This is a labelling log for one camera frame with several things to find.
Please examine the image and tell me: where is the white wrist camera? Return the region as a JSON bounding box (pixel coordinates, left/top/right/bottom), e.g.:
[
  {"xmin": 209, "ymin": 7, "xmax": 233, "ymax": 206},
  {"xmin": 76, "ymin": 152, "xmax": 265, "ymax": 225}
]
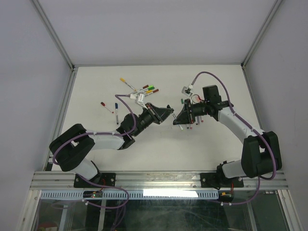
[
  {"xmin": 181, "ymin": 84, "xmax": 193, "ymax": 101},
  {"xmin": 129, "ymin": 93, "xmax": 145, "ymax": 107}
]

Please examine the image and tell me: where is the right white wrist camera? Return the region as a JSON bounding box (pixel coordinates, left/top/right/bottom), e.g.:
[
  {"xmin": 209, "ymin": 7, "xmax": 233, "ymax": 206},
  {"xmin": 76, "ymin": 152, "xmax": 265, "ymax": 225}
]
[{"xmin": 181, "ymin": 84, "xmax": 193, "ymax": 101}]

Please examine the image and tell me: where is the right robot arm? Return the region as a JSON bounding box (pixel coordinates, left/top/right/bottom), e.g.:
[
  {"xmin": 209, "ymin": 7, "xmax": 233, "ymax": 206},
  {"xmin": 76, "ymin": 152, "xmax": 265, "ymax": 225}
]
[{"xmin": 173, "ymin": 85, "xmax": 282, "ymax": 189}]

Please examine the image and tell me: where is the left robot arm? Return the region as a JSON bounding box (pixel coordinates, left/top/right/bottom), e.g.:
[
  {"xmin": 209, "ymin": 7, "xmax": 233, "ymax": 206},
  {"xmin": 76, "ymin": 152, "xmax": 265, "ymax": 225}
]
[{"xmin": 49, "ymin": 103, "xmax": 174, "ymax": 187}]

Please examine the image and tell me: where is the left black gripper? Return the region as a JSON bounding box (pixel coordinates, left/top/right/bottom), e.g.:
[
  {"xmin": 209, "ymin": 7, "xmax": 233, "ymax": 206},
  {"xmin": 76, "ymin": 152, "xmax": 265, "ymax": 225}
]
[{"xmin": 132, "ymin": 103, "xmax": 173, "ymax": 137}]

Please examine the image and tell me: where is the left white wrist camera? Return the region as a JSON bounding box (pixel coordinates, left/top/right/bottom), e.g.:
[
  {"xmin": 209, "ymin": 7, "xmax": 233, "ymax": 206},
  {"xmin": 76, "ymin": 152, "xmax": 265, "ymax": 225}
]
[{"xmin": 129, "ymin": 93, "xmax": 145, "ymax": 107}]

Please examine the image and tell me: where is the aluminium front rail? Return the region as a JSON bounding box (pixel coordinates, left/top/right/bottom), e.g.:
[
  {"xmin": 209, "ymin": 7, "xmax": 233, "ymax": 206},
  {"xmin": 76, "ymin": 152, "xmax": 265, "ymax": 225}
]
[{"xmin": 30, "ymin": 171, "xmax": 289, "ymax": 191}]

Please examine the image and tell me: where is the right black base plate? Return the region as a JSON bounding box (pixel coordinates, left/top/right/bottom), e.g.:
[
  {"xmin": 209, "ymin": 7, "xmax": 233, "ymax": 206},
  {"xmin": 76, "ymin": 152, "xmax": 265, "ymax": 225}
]
[{"xmin": 200, "ymin": 172, "xmax": 244, "ymax": 190}]

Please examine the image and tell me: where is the blue capped pen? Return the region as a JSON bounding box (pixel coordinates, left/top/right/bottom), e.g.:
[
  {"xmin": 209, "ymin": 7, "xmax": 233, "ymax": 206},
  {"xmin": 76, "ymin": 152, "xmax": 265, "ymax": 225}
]
[{"xmin": 115, "ymin": 103, "xmax": 119, "ymax": 125}]

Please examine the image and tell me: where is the dark red capped marker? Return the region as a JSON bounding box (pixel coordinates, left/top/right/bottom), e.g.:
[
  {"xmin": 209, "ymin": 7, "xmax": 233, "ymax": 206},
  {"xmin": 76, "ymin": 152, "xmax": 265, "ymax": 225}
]
[{"xmin": 143, "ymin": 89, "xmax": 159, "ymax": 96}]

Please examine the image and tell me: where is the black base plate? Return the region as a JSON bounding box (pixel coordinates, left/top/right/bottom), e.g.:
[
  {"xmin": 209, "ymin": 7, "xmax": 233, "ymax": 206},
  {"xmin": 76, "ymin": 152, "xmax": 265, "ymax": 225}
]
[
  {"xmin": 74, "ymin": 172, "xmax": 116, "ymax": 188},
  {"xmin": 200, "ymin": 172, "xmax": 244, "ymax": 190}
]

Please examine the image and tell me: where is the slotted grey cable duct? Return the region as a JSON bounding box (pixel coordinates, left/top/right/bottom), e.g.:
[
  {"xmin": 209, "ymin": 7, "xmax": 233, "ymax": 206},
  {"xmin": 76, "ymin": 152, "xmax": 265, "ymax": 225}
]
[{"xmin": 40, "ymin": 189, "xmax": 219, "ymax": 200}]

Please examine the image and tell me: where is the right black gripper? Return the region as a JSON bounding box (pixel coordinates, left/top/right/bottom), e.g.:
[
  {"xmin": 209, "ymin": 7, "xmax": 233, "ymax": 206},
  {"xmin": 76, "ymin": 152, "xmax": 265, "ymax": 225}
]
[{"xmin": 173, "ymin": 99, "xmax": 209, "ymax": 125}]

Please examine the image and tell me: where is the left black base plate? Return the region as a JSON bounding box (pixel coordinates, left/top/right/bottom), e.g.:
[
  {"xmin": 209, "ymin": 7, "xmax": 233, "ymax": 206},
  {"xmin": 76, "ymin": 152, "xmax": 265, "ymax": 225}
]
[{"xmin": 74, "ymin": 172, "xmax": 116, "ymax": 188}]

